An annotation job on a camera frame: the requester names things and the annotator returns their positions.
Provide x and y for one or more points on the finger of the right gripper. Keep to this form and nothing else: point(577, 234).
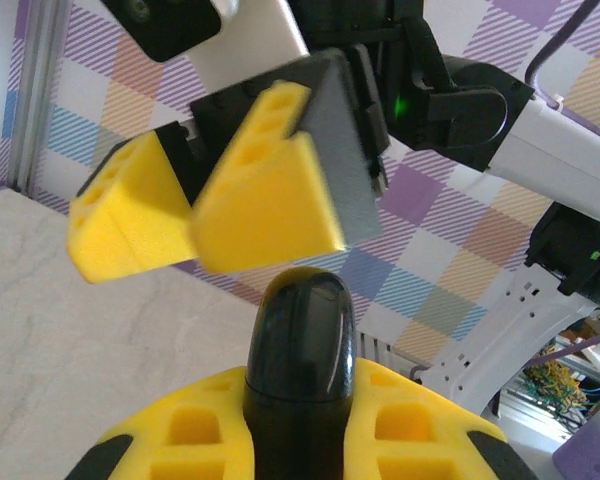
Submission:
point(130, 220)
point(270, 210)

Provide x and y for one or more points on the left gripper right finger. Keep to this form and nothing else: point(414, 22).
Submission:
point(370, 400)

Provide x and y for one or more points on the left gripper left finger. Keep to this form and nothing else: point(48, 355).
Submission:
point(220, 395)

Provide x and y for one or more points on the black earbud charging case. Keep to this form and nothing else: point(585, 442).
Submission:
point(300, 350)

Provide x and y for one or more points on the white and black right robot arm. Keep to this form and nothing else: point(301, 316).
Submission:
point(555, 155)

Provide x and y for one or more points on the aluminium side rail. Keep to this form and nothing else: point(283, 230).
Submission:
point(372, 347)

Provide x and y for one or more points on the aluminium frame post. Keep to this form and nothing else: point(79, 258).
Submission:
point(37, 100)

